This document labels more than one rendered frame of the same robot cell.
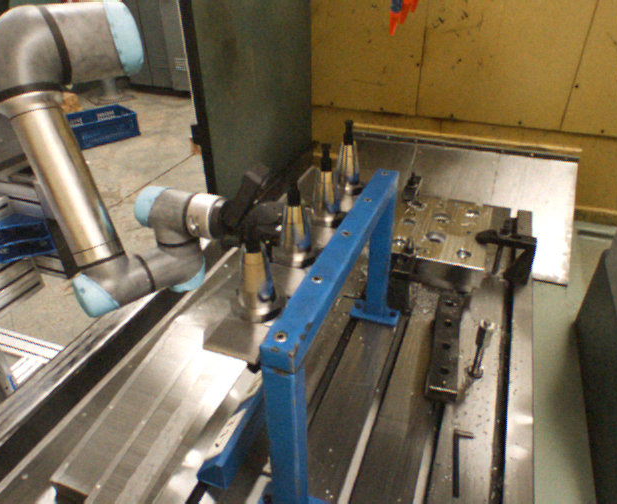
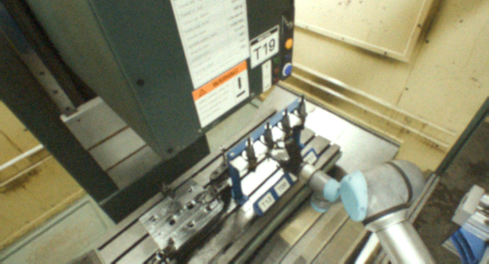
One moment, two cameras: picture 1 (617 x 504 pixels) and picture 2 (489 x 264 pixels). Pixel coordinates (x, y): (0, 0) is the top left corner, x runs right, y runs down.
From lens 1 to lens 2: 146 cm
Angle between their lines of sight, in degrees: 97
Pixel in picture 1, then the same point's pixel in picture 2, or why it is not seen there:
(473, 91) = not seen: outside the picture
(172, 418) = (328, 220)
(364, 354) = (254, 179)
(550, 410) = not seen: hidden behind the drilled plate
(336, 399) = (271, 166)
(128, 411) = (348, 236)
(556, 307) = not seen: hidden behind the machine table
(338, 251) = (274, 119)
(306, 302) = (290, 107)
